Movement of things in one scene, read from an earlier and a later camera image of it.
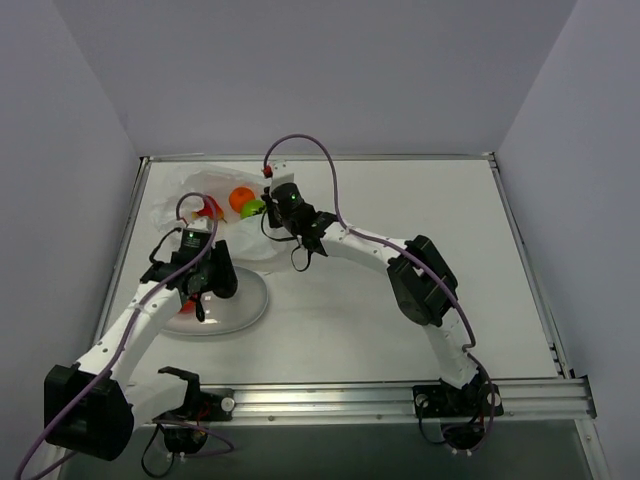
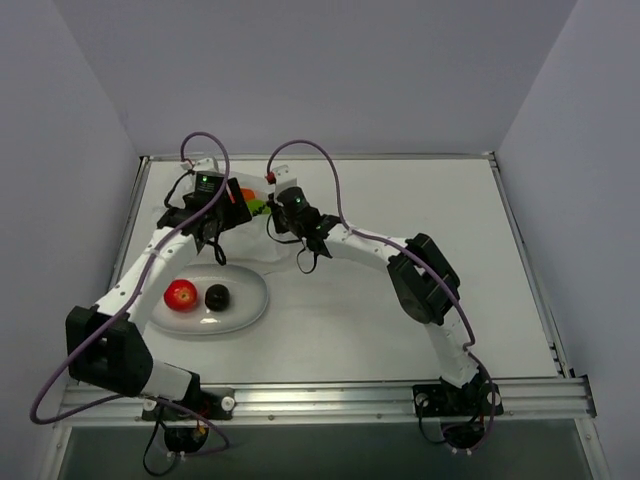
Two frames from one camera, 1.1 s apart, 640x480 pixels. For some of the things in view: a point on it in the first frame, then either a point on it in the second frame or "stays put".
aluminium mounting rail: (560, 399) stays put
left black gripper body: (198, 298) -> (240, 201)
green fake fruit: (250, 207) stays put
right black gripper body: (273, 211) stays put
